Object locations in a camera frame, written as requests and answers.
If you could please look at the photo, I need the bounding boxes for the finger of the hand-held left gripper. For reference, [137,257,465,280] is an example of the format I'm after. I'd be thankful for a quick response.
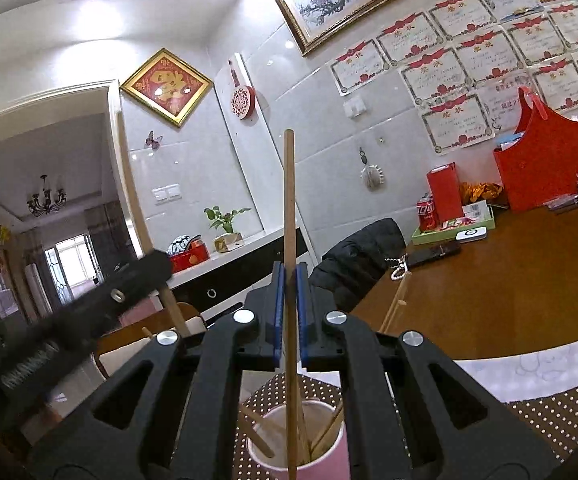
[44,249,174,343]

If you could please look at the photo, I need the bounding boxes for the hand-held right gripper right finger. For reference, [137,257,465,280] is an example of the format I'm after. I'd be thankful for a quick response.
[295,262,560,480]

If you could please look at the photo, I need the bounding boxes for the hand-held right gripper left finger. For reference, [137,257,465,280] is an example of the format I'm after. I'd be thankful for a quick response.
[34,260,286,480]

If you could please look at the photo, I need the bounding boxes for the long wooden chopstick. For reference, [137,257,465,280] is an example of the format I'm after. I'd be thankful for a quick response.
[116,110,192,337]
[283,129,300,480]

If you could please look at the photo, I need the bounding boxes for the group of wooden chopsticks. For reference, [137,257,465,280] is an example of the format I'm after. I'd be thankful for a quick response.
[141,272,410,461]

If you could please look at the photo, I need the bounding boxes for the pink cup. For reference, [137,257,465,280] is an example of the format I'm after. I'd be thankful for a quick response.
[246,397,352,480]

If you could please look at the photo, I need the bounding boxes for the wooden dining chair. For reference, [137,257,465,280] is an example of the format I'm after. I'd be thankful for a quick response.
[94,302,205,381]

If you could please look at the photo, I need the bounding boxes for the white black sideboard cabinet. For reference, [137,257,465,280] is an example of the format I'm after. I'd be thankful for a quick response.
[159,225,315,321]

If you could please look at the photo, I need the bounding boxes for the balcony glass door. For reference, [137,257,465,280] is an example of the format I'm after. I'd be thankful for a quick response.
[44,240,94,306]

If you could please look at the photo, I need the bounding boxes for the dark window curtain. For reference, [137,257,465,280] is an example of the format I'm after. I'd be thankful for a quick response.
[84,200,130,281]

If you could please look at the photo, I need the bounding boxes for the beige chair cushion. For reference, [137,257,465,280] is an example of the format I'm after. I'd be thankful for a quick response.
[100,345,134,378]

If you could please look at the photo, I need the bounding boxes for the black jacket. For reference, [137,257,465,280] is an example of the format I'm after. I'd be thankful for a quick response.
[309,217,407,313]

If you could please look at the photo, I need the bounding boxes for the red tin box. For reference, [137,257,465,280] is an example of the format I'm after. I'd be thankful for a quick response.
[169,240,211,273]

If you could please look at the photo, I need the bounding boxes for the black white patterned object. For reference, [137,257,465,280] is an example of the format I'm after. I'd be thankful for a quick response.
[167,234,202,256]

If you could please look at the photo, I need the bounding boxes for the white standing air conditioner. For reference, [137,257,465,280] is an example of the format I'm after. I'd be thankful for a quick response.
[24,262,52,316]

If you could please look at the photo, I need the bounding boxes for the small potted plant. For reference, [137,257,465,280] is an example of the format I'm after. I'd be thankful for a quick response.
[204,205,252,253]

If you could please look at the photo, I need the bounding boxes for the black chandelier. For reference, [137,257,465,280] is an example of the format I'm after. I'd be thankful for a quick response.
[25,174,67,216]

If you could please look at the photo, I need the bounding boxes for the black phone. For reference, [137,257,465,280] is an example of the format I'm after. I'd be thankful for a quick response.
[405,242,462,267]

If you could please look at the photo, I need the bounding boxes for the green tray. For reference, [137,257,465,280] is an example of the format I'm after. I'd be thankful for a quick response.
[411,205,496,246]

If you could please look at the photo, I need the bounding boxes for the hanging white ornament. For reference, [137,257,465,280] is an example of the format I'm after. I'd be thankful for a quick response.
[358,146,386,191]

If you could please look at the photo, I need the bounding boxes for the red soda can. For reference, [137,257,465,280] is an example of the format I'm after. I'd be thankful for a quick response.
[416,194,441,232]

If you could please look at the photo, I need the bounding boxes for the tall red box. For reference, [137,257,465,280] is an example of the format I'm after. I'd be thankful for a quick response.
[426,162,465,223]

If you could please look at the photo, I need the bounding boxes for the small white device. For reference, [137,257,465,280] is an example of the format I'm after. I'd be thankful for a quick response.
[455,227,488,245]

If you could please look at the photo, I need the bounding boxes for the red gold diamond framed picture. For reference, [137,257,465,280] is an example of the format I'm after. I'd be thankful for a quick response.
[120,47,215,128]

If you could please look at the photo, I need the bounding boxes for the orange snack packets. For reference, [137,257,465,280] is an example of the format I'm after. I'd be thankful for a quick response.
[459,180,504,205]

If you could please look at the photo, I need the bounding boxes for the white table cloth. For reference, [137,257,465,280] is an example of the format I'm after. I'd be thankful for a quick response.
[439,330,578,403]

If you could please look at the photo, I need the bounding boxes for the brown polka dot tablecloth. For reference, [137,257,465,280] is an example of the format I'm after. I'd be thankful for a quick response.
[241,372,578,480]

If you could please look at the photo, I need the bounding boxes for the red gift bag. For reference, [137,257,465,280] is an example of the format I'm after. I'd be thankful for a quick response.
[493,86,578,213]

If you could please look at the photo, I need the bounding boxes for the pearl keychain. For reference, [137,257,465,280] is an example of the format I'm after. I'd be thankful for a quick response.
[385,255,410,282]

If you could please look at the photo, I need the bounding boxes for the white light switch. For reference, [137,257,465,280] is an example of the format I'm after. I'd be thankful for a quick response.
[151,184,182,204]

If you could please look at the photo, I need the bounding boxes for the round red wall ornament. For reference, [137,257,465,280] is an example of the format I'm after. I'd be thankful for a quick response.
[227,58,257,121]

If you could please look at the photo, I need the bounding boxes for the group of wall certificates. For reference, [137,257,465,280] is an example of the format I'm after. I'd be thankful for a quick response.
[329,0,578,156]

